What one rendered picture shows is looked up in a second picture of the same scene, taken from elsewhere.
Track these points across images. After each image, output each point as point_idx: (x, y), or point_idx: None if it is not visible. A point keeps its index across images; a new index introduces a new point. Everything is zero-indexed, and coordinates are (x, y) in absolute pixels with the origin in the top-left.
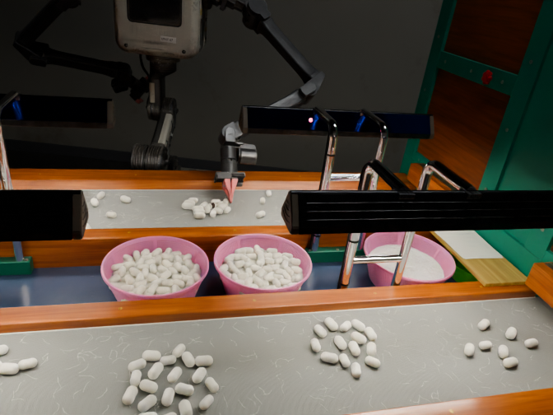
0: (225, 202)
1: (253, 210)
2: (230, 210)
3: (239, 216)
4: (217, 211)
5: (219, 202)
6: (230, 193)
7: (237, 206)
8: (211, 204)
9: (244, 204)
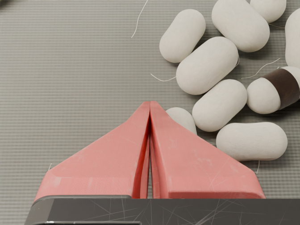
0: (185, 110)
1: (14, 64)
2: (155, 66)
3: (118, 2)
4: (245, 1)
5: (230, 124)
6: (161, 115)
7: (106, 117)
8: (285, 71)
9: (52, 140)
